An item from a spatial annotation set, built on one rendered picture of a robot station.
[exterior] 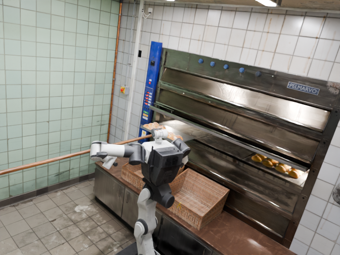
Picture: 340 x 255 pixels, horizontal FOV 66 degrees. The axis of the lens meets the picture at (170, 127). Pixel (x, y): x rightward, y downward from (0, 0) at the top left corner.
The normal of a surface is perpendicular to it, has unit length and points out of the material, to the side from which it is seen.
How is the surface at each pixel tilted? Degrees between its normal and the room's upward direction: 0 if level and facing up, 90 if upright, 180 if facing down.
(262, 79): 90
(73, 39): 90
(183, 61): 93
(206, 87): 70
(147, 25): 90
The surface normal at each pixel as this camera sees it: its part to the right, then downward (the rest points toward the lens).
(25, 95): 0.74, 0.33
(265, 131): -0.56, -0.19
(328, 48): -0.65, 0.14
